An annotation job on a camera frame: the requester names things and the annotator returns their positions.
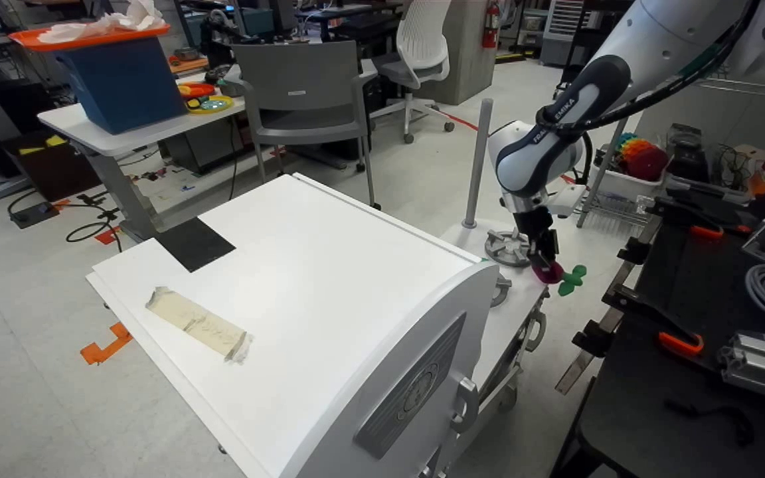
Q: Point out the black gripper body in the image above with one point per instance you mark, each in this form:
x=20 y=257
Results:
x=534 y=221

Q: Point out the purple plushy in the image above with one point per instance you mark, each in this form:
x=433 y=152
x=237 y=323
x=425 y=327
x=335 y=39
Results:
x=549 y=273

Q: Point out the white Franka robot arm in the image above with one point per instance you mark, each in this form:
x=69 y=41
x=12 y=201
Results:
x=664 y=41

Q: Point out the green plushy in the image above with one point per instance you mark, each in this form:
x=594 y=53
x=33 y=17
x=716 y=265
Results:
x=571 y=281

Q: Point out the grey toy kitchen pole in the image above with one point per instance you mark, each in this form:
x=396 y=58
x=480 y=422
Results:
x=480 y=161

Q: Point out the rainbow striped ball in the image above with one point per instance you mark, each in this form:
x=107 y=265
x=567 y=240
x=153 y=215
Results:
x=643 y=157

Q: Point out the red fire extinguisher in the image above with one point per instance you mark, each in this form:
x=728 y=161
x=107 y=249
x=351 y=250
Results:
x=490 y=25

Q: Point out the white office swivel chair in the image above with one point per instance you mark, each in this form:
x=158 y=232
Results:
x=421 y=55

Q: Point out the white toy kitchen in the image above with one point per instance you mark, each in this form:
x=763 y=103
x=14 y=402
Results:
x=311 y=301

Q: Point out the grey plastic chair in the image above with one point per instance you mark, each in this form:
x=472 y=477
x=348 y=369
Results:
x=306 y=95

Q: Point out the colourful toys pile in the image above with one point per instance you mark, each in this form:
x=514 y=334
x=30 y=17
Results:
x=197 y=95

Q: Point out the white table grey legs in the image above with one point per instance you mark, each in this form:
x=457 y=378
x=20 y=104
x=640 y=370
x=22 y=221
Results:
x=125 y=135

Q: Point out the blue storage bin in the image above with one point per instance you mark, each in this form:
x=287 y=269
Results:
x=118 y=84

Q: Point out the white crumpled cloth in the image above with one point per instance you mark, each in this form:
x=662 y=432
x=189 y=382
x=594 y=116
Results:
x=104 y=25

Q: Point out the black power brick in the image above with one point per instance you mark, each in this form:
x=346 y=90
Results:
x=33 y=212

